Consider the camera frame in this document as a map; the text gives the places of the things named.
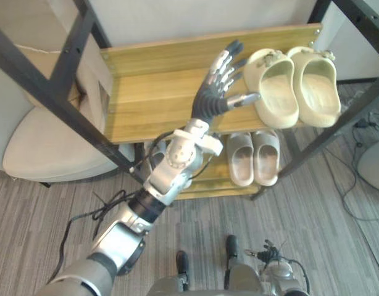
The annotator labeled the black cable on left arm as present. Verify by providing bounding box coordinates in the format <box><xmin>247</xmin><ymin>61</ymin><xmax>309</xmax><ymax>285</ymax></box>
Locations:
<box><xmin>46</xmin><ymin>131</ymin><xmax>181</xmax><ymax>286</ymax></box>

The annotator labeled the black floor cable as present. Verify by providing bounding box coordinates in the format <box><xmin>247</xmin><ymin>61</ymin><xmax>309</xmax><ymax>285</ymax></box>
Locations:
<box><xmin>339</xmin><ymin>92</ymin><xmax>379</xmax><ymax>223</ymax></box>

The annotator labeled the long wooden rack shelf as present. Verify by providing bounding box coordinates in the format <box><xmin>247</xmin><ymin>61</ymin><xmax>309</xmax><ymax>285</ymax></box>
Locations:
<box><xmin>99</xmin><ymin>23</ymin><xmax>325</xmax><ymax>145</ymax></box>

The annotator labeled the beige slide slipper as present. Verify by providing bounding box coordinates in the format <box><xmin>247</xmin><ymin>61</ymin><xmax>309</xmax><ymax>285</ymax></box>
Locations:
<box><xmin>225</xmin><ymin>132</ymin><xmax>255</xmax><ymax>187</ymax></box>
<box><xmin>252</xmin><ymin>129</ymin><xmax>281</xmax><ymax>187</ymax></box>

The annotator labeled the short wooden rack shelf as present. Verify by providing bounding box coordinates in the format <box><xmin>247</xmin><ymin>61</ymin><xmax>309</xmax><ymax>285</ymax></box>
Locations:
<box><xmin>173</xmin><ymin>129</ymin><xmax>266</xmax><ymax>201</ymax></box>

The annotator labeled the robot left leg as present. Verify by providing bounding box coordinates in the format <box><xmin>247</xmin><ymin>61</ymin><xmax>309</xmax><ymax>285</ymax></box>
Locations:
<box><xmin>175</xmin><ymin>250</ymin><xmax>192</xmax><ymax>292</ymax></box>

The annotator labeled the robot leg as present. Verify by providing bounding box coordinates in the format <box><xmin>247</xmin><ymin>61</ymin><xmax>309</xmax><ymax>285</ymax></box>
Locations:
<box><xmin>175</xmin><ymin>250</ymin><xmax>192</xmax><ymax>292</ymax></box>
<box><xmin>223</xmin><ymin>234</ymin><xmax>264</xmax><ymax>292</ymax></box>

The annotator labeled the cream upholstered chair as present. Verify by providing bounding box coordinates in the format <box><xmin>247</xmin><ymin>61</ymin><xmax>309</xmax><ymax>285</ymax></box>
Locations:
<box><xmin>0</xmin><ymin>106</ymin><xmax>124</xmax><ymax>183</ymax></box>

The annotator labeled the robot left five-finger hand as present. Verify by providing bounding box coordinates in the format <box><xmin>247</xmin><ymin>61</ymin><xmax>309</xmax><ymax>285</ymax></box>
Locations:
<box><xmin>191</xmin><ymin>39</ymin><xmax>262</xmax><ymax>125</ymax></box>

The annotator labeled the cream clog slipper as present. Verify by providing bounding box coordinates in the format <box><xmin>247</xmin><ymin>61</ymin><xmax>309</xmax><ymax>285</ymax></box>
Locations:
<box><xmin>243</xmin><ymin>48</ymin><xmax>300</xmax><ymax>130</ymax></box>
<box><xmin>286</xmin><ymin>46</ymin><xmax>342</xmax><ymax>128</ymax></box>

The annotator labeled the grey round stool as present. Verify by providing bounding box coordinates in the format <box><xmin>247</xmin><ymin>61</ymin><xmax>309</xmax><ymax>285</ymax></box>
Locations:
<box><xmin>357</xmin><ymin>140</ymin><xmax>379</xmax><ymax>195</ymax></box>

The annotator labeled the robot right five-finger hand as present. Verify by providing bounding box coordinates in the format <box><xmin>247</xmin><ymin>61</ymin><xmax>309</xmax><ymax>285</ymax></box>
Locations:
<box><xmin>244</xmin><ymin>239</ymin><xmax>288</xmax><ymax>263</ymax></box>

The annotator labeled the black metal rack frame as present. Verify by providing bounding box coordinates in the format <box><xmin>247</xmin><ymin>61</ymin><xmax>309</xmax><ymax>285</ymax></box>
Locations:
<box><xmin>0</xmin><ymin>0</ymin><xmax>379</xmax><ymax>201</ymax></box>

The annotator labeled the robot right leg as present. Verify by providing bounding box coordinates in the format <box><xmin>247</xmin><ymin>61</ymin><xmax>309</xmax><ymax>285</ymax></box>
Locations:
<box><xmin>223</xmin><ymin>234</ymin><xmax>264</xmax><ymax>292</ymax></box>

